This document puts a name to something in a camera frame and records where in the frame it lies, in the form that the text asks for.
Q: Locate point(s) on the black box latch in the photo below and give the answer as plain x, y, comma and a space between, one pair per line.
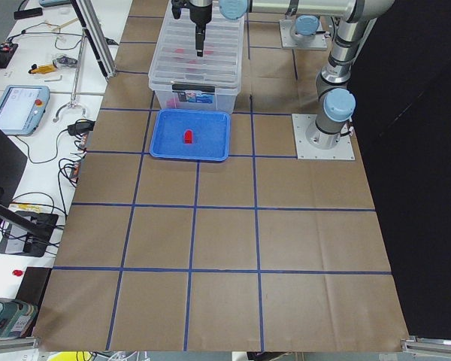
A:
193, 87

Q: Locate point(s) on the blue plastic tray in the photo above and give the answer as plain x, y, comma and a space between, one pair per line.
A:
211, 135

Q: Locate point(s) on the aluminium profile bottom right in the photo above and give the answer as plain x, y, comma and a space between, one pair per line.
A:
427, 346

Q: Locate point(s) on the yellow tool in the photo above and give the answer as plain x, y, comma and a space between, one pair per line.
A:
42, 69

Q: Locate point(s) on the black adapter box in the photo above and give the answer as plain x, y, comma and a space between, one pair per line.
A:
80, 127

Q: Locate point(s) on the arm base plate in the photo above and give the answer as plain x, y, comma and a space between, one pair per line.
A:
288, 41
312, 144

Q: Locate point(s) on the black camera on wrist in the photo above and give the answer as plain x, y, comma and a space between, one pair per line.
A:
176, 7

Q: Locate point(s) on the green device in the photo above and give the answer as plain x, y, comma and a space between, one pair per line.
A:
15, 318

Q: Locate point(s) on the aluminium profile bottom left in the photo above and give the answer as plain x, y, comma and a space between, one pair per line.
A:
16, 344

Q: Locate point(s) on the aluminium frame post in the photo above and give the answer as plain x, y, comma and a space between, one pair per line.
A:
91, 27

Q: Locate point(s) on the blue teach pendant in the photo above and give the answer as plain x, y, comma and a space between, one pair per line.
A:
21, 108

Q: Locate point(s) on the aluminium profile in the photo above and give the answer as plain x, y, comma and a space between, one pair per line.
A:
427, 346
16, 344

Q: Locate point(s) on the red block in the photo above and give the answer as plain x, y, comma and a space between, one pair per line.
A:
188, 136

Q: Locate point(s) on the clear plastic storage box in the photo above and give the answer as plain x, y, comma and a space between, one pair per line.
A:
222, 100

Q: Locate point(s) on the black electronics board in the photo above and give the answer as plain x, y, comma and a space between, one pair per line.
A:
7, 51

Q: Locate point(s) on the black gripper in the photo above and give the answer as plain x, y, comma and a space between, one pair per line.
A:
199, 13

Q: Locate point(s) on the black monitor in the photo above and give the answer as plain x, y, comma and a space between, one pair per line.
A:
12, 165

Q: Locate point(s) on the metal stand with hook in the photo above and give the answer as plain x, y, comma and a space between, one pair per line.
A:
73, 104

